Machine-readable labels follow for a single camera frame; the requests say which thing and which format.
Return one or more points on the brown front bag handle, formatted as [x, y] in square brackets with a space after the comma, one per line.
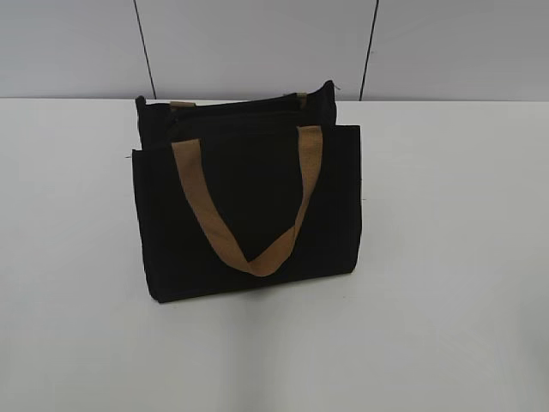
[250, 191]

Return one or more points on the black canvas tote bag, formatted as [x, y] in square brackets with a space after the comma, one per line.
[178, 261]

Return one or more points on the brown bag handle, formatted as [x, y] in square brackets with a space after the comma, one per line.
[299, 99]
[250, 191]

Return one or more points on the brown rear bag handle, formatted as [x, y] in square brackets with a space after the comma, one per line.
[299, 99]

